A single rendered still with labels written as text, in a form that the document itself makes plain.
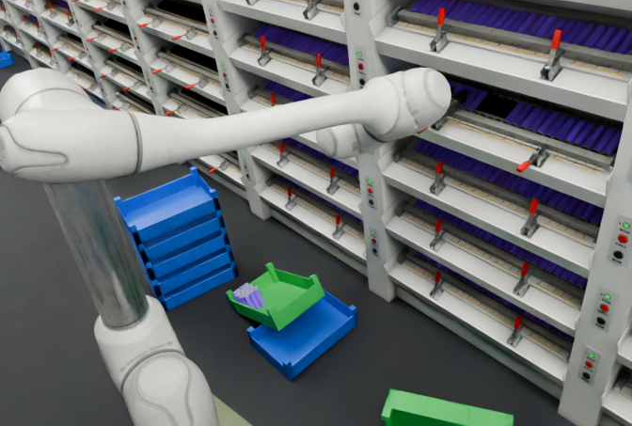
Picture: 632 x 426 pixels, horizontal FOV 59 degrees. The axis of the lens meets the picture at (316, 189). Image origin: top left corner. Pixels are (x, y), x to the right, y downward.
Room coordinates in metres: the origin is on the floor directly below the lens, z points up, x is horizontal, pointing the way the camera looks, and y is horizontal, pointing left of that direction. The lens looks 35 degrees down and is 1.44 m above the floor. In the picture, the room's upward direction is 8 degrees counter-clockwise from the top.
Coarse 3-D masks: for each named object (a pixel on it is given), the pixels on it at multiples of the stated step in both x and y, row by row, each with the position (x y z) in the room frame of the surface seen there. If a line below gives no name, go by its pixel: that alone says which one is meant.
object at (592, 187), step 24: (504, 96) 1.20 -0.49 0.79; (456, 144) 1.12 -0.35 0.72; (480, 144) 1.08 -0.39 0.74; (504, 144) 1.05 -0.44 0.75; (504, 168) 1.03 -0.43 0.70; (528, 168) 0.97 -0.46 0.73; (552, 168) 0.94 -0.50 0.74; (576, 168) 0.92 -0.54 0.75; (576, 192) 0.89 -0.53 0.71; (600, 192) 0.85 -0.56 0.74
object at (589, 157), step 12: (468, 120) 1.15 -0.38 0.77; (480, 120) 1.12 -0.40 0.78; (492, 120) 1.11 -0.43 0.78; (480, 132) 1.11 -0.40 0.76; (504, 132) 1.07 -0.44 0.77; (516, 132) 1.05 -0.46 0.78; (528, 132) 1.04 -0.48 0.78; (540, 144) 1.00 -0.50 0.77; (552, 144) 0.98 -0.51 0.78; (564, 144) 0.97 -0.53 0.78; (576, 156) 0.94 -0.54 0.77; (588, 156) 0.92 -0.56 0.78; (600, 156) 0.91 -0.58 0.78
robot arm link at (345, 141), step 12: (324, 132) 0.95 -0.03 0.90; (336, 132) 0.94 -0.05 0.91; (348, 132) 0.94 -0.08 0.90; (360, 132) 0.94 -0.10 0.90; (324, 144) 0.95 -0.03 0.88; (336, 144) 0.93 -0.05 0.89; (348, 144) 0.93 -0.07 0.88; (360, 144) 0.94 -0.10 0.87; (372, 144) 0.93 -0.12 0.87; (384, 144) 0.95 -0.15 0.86; (336, 156) 0.94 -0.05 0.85; (348, 156) 0.94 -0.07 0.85
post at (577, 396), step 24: (624, 120) 0.84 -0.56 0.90; (624, 144) 0.83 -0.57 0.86; (624, 168) 0.82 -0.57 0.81; (624, 192) 0.81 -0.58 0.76; (600, 240) 0.83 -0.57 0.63; (600, 264) 0.82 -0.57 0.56; (624, 288) 0.78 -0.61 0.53; (624, 312) 0.77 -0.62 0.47; (576, 336) 0.84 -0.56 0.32; (600, 336) 0.79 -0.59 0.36; (576, 360) 0.83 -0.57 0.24; (576, 384) 0.82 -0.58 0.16; (600, 384) 0.77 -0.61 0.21; (576, 408) 0.80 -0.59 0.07; (600, 408) 0.77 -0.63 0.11
